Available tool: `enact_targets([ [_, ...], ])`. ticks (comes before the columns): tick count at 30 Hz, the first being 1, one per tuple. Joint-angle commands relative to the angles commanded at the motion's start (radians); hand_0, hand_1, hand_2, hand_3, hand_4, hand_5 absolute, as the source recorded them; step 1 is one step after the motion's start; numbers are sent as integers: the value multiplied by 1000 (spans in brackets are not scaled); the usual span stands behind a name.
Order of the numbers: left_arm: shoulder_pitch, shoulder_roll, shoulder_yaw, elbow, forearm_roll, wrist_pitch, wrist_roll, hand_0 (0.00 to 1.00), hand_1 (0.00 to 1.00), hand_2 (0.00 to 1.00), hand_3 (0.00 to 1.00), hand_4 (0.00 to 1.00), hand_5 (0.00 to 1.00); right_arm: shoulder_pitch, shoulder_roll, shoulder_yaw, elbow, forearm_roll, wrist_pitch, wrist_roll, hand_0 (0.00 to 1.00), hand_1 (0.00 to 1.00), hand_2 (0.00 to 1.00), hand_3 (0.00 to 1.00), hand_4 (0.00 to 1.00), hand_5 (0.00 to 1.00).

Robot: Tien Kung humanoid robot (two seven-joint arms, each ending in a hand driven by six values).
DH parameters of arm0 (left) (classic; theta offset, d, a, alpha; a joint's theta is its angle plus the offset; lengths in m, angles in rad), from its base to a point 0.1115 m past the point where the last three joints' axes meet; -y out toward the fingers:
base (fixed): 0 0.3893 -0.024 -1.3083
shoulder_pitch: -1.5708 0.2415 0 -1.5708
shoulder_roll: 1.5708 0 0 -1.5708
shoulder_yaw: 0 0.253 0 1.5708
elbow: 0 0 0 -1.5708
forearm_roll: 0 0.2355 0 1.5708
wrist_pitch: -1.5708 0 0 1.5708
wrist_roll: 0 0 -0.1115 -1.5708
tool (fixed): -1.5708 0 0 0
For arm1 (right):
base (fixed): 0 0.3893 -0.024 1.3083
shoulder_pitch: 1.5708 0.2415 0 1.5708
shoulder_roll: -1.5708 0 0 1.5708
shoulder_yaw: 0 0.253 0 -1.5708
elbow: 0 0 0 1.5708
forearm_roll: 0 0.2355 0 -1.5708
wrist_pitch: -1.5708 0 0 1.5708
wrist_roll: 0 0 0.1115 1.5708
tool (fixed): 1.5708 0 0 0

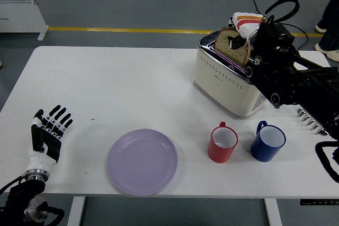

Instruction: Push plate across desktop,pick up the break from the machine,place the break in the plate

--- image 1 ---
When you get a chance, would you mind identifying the white table leg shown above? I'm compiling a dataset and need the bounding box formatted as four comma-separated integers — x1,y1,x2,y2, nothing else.
66,196,86,226
264,198,283,226

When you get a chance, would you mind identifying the white panel heater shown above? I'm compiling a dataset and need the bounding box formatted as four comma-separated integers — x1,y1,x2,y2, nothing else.
0,0,50,41

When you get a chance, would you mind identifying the cream and chrome toaster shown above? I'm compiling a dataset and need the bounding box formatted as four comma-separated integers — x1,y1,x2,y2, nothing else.
192,29,268,120

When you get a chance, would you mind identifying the black table control panel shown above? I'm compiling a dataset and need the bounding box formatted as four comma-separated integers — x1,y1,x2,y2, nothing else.
300,198,339,206

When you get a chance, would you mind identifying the brown bread slice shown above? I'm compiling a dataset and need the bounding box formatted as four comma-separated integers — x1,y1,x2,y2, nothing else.
213,27,252,67

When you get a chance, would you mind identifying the blue enamel mug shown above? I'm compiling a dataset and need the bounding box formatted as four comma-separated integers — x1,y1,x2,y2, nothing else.
250,120,287,162

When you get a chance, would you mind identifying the yellow floor tape line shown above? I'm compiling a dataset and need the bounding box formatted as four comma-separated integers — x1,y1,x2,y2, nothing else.
48,26,325,38

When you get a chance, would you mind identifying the purple plate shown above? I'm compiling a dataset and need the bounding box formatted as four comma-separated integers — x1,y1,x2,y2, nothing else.
106,128,179,197

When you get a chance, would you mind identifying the person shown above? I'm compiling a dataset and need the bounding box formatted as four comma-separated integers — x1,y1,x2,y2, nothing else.
314,0,339,62

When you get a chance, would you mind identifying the red enamel mug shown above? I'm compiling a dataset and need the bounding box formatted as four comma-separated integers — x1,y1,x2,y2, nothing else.
207,121,238,165

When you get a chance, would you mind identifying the long black floor cable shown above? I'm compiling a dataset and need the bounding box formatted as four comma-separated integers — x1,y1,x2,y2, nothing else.
236,0,310,50

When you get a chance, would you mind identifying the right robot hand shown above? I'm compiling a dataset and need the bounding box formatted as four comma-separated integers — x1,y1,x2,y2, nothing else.
227,11,265,51

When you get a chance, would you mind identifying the metal toast rack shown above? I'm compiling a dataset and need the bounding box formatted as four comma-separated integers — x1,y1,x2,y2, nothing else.
296,108,329,135

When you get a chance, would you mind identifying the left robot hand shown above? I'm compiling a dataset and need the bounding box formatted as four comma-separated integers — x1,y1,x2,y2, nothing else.
26,105,74,173

